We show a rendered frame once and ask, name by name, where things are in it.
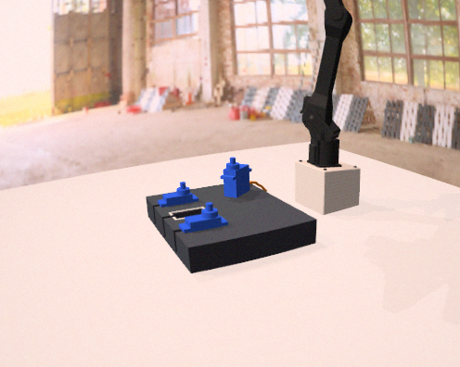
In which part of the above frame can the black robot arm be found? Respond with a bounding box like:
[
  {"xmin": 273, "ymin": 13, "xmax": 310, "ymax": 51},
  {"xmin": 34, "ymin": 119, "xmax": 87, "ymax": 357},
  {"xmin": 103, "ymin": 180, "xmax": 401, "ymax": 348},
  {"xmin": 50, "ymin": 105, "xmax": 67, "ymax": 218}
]
[{"xmin": 300, "ymin": 0, "xmax": 352, "ymax": 168}]

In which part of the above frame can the blue micro servo with orange cable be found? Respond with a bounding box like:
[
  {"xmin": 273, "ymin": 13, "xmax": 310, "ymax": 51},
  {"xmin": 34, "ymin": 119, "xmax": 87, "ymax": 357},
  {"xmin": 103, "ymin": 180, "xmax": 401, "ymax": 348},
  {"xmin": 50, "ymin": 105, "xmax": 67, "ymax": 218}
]
[{"xmin": 220, "ymin": 157, "xmax": 267, "ymax": 198}]

